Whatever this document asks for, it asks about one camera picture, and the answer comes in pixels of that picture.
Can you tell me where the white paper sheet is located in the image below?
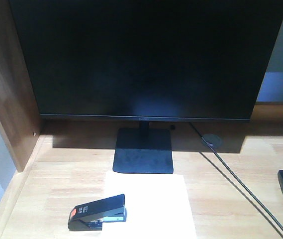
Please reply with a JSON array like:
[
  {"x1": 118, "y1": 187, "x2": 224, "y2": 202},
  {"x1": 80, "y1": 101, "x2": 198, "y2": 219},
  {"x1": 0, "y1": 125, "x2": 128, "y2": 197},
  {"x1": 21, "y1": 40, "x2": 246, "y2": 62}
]
[{"x1": 101, "y1": 172, "x2": 196, "y2": 239}]

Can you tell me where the black stapler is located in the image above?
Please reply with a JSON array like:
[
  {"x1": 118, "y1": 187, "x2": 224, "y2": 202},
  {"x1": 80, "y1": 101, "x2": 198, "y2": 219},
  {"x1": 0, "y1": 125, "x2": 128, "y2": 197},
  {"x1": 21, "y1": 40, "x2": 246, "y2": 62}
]
[{"x1": 68, "y1": 194, "x2": 127, "y2": 231}]

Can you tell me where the black computer monitor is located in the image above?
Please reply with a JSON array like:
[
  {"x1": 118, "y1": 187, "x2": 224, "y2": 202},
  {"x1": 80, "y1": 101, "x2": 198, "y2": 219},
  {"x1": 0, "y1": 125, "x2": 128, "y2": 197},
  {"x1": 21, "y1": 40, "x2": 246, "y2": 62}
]
[{"x1": 9, "y1": 0, "x2": 283, "y2": 173}]

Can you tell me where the grey desk cable grommet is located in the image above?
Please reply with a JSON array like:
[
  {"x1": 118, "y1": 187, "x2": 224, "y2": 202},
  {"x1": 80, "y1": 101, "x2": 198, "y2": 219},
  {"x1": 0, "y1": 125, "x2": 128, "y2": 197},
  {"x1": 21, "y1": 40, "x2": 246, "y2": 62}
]
[{"x1": 203, "y1": 134, "x2": 223, "y2": 148}]

